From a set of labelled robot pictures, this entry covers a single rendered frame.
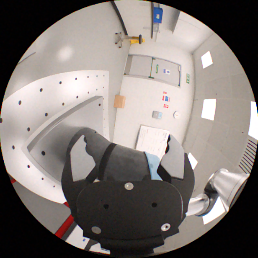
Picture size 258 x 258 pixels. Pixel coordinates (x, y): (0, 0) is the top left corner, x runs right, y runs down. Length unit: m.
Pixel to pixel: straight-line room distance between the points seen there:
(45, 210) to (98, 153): 0.61
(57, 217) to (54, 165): 0.49
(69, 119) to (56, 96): 0.06
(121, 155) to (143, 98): 2.80
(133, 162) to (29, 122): 0.22
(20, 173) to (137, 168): 0.25
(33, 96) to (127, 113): 2.92
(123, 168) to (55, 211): 0.59
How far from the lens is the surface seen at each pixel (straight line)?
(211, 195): 0.46
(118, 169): 0.18
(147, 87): 3.01
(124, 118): 3.02
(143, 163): 0.18
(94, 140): 0.20
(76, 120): 0.21
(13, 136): 0.18
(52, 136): 0.17
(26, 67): 0.99
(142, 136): 3.08
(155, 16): 2.87
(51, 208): 0.68
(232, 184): 0.22
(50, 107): 0.19
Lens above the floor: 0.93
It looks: 7 degrees down
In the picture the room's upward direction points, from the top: 102 degrees clockwise
